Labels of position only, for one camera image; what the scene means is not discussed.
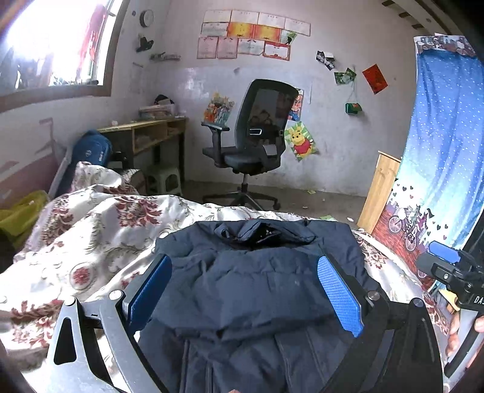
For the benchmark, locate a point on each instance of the floral white red bedspread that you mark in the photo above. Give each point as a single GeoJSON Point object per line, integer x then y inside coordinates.
{"type": "Point", "coordinates": [86, 243]}

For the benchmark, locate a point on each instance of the colourful poster behind chair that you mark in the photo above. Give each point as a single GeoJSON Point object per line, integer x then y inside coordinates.
{"type": "Point", "coordinates": [219, 109]}

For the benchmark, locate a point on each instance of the dark navy puffer jacket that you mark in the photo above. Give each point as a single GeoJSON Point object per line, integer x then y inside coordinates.
{"type": "Point", "coordinates": [244, 309]}

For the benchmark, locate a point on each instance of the round wall clock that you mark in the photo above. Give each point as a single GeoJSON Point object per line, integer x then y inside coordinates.
{"type": "Point", "coordinates": [146, 18]}

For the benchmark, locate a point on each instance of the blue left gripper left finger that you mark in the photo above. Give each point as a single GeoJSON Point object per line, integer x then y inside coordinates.
{"type": "Point", "coordinates": [144, 291]}

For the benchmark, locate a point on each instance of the items stacked on desk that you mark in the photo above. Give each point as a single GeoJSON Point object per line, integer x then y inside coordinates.
{"type": "Point", "coordinates": [162, 108]}

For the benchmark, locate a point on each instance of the red paper on wall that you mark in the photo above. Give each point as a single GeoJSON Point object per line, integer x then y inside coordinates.
{"type": "Point", "coordinates": [375, 79]}

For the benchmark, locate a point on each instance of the certificates cluster on wall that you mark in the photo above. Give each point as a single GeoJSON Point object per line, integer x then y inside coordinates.
{"type": "Point", "coordinates": [227, 34]}

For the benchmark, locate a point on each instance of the yellow green cloth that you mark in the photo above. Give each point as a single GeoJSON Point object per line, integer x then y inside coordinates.
{"type": "Point", "coordinates": [17, 222]}

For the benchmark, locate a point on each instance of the cartoon character poster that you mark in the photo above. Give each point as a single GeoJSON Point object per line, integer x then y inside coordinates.
{"type": "Point", "coordinates": [296, 110]}

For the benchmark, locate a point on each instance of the blue bicycle print curtain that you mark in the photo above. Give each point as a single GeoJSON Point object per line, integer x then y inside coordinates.
{"type": "Point", "coordinates": [437, 194]}

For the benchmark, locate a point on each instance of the wooden desk with shelf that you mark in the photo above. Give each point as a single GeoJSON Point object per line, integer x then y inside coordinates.
{"type": "Point", "coordinates": [137, 137]}

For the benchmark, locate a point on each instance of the light wooden board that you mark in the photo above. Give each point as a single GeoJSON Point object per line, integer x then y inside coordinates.
{"type": "Point", "coordinates": [381, 185]}

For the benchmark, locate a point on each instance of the black white wall photos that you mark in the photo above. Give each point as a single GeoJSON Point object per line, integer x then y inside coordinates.
{"type": "Point", "coordinates": [327, 59]}

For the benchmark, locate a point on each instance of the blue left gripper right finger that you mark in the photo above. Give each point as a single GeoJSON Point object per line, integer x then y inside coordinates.
{"type": "Point", "coordinates": [344, 293]}

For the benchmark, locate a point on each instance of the person's right hand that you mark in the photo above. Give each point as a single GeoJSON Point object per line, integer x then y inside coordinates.
{"type": "Point", "coordinates": [479, 324]}

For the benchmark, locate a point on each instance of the green hanging wall pouch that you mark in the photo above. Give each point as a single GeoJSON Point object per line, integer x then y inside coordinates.
{"type": "Point", "coordinates": [353, 108]}

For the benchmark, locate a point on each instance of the window with brown frame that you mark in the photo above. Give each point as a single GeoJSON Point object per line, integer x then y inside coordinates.
{"type": "Point", "coordinates": [55, 50]}

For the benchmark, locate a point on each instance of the Winnie the Pooh poster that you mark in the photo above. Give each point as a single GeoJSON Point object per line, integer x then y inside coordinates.
{"type": "Point", "coordinates": [300, 141]}

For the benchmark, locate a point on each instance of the pale green plastic stool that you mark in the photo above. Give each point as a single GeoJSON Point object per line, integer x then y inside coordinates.
{"type": "Point", "coordinates": [162, 180]}

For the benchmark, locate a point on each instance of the blue backpack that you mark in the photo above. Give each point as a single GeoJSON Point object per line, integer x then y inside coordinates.
{"type": "Point", "coordinates": [92, 148]}

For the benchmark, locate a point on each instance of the green photo on wall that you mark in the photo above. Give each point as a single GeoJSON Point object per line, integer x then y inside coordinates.
{"type": "Point", "coordinates": [345, 77]}

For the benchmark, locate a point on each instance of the black mesh office chair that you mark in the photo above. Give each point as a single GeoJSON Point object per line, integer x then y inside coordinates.
{"type": "Point", "coordinates": [259, 140]}

